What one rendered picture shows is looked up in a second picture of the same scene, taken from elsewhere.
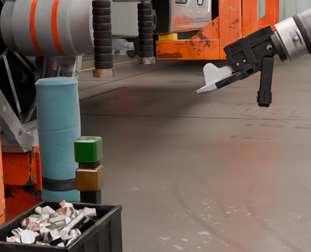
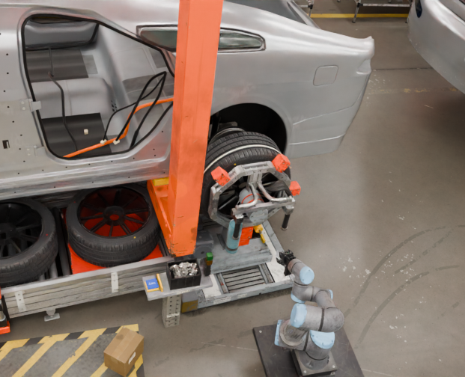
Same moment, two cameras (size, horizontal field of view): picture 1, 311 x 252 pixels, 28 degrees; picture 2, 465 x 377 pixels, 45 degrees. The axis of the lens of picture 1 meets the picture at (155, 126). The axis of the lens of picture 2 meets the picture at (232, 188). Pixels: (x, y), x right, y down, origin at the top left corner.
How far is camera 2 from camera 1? 3.12 m
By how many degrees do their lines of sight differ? 55
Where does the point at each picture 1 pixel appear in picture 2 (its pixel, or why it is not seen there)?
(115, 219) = (197, 277)
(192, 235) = (361, 268)
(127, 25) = not seen: outside the picture
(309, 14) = (296, 266)
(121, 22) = not seen: outside the picture
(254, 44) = (286, 258)
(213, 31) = not seen: outside the picture
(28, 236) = (172, 269)
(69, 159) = (231, 244)
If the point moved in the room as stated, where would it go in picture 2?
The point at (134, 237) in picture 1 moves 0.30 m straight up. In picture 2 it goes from (342, 248) to (352, 224)
